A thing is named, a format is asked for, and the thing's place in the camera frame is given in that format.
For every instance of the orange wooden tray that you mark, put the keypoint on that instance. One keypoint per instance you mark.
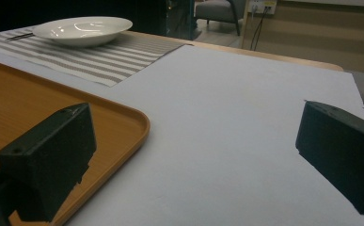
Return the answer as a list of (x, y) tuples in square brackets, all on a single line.
[(29, 103)]

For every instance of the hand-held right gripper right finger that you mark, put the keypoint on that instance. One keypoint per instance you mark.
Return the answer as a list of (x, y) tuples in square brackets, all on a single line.
[(342, 150)]

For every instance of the white wall socket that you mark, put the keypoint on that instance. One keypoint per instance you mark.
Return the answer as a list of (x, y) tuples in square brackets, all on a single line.
[(262, 6)]

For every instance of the white paper table cover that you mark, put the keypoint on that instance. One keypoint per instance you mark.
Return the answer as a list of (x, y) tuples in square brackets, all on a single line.
[(217, 125)]

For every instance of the grey armchair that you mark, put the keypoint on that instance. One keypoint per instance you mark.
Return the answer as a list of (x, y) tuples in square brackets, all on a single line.
[(217, 11)]

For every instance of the grey striped placemat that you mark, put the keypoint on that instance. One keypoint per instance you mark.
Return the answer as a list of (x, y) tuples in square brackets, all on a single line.
[(107, 61)]

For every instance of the white shallow bowl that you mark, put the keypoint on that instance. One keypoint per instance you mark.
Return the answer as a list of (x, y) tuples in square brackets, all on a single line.
[(82, 29)]

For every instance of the dark metal utensil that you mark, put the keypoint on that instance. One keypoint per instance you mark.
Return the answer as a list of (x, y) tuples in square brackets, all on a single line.
[(19, 36)]

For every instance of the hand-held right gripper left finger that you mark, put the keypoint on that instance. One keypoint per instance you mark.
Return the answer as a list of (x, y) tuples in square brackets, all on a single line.
[(51, 157)]

